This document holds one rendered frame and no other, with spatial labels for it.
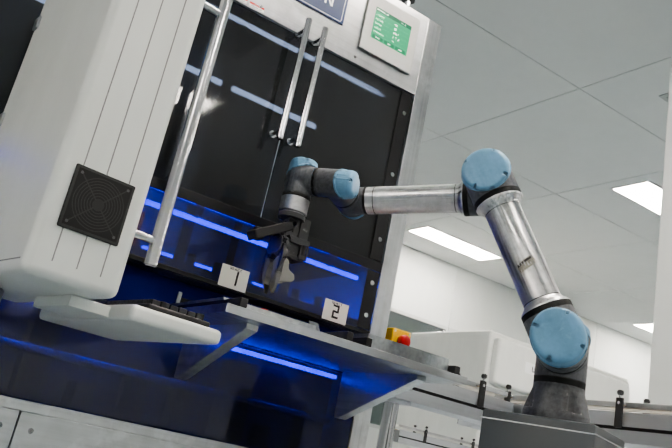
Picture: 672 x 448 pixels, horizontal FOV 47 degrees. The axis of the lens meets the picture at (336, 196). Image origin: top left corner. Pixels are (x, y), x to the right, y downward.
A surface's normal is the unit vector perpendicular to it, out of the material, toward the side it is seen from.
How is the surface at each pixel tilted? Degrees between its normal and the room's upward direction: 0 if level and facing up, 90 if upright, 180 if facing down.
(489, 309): 90
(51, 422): 90
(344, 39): 90
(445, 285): 90
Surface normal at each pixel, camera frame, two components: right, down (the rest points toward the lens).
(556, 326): -0.27, -0.25
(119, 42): 0.65, -0.12
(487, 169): -0.33, -0.48
